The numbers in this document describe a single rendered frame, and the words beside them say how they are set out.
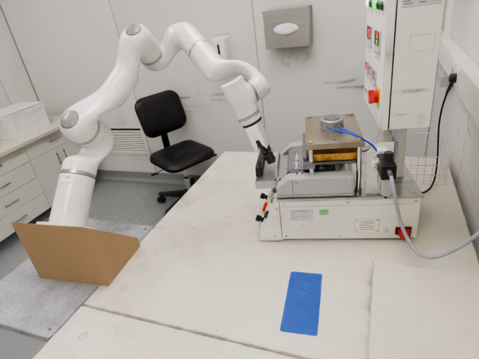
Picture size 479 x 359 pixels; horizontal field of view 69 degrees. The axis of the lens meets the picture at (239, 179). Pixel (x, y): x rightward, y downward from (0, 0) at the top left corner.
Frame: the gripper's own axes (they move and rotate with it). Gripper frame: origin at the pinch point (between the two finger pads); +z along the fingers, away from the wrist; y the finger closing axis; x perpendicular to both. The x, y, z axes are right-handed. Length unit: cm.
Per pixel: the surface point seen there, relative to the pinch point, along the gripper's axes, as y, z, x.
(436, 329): 56, 35, 33
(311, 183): 16.1, 7.5, 13.0
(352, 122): -3.7, 0.6, 31.2
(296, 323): 52, 28, 0
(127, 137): -181, -4, -169
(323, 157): 10.0, 2.9, 19.2
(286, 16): -135, -35, 16
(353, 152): 10.0, 5.1, 28.2
